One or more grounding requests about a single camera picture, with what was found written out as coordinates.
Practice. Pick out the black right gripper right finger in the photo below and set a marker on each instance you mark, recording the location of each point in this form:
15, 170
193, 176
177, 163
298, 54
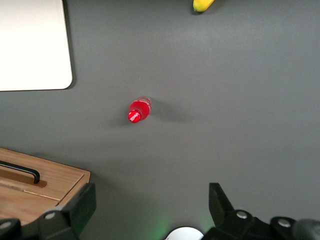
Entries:
225, 215

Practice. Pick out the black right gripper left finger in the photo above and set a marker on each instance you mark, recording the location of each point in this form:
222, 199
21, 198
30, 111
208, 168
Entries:
75, 212

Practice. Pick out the red coke bottle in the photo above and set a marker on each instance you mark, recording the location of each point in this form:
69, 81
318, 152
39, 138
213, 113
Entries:
140, 110

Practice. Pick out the cream plastic tray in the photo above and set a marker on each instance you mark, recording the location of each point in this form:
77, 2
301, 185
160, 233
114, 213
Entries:
32, 42

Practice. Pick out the brown wooden board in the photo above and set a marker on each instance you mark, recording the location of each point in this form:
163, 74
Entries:
57, 180

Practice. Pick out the yellow banana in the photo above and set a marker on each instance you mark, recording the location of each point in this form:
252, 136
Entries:
201, 5

